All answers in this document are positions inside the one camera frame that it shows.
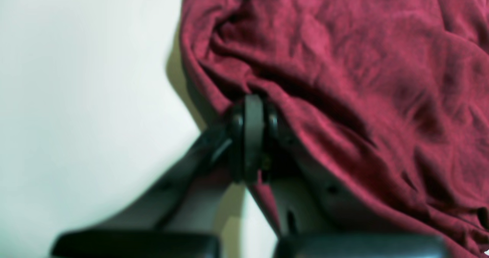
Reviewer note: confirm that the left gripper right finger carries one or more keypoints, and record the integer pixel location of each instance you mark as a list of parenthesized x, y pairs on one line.
[(318, 216)]

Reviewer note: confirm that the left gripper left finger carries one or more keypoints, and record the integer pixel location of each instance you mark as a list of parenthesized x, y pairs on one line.
[(173, 218)]

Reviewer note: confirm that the dark red t-shirt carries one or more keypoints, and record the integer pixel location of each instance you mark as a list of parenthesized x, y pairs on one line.
[(390, 95)]

